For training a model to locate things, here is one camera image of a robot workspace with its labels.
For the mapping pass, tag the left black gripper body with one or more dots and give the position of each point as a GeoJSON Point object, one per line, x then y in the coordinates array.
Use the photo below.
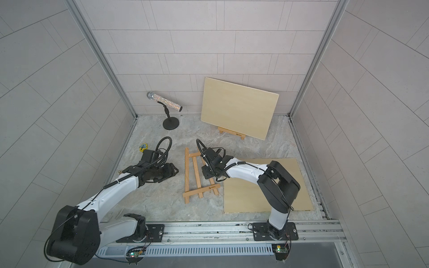
{"type": "Point", "coordinates": [162, 173]}

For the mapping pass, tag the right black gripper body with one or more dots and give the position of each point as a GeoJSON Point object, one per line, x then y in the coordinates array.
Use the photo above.
{"type": "Point", "coordinates": [208, 173]}

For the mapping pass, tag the wooden easel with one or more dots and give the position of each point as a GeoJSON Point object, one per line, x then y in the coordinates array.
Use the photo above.
{"type": "Point", "coordinates": [193, 160]}
{"type": "Point", "coordinates": [223, 130]}

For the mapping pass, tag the plywood board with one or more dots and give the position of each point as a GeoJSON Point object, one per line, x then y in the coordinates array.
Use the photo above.
{"type": "Point", "coordinates": [242, 196]}
{"type": "Point", "coordinates": [242, 109]}

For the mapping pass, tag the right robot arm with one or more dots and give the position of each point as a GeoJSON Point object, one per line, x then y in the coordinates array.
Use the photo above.
{"type": "Point", "coordinates": [246, 171]}

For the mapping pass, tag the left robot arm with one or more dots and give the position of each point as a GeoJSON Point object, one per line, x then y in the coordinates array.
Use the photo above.
{"type": "Point", "coordinates": [61, 245]}

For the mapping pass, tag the yellow blue small toy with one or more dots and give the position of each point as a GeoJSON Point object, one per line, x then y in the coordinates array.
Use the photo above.
{"type": "Point", "coordinates": [143, 147]}

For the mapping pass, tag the glitter microphone on stand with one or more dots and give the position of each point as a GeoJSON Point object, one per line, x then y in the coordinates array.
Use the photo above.
{"type": "Point", "coordinates": [170, 123]}

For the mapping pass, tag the left circuit board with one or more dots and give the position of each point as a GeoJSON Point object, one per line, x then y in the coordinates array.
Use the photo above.
{"type": "Point", "coordinates": [135, 255]}

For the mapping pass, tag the circuit board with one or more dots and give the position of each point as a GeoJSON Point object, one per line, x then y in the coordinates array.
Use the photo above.
{"type": "Point", "coordinates": [135, 255]}
{"type": "Point", "coordinates": [281, 251]}

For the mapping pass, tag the right circuit board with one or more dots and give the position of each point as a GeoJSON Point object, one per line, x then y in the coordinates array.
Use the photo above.
{"type": "Point", "coordinates": [281, 251]}

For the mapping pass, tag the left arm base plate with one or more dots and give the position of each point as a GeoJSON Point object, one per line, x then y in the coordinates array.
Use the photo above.
{"type": "Point", "coordinates": [153, 233]}

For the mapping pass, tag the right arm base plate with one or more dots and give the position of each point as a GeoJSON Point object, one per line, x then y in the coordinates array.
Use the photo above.
{"type": "Point", "coordinates": [266, 232]}

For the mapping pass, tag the aluminium mounting rail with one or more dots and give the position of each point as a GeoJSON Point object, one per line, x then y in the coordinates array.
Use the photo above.
{"type": "Point", "coordinates": [207, 233]}

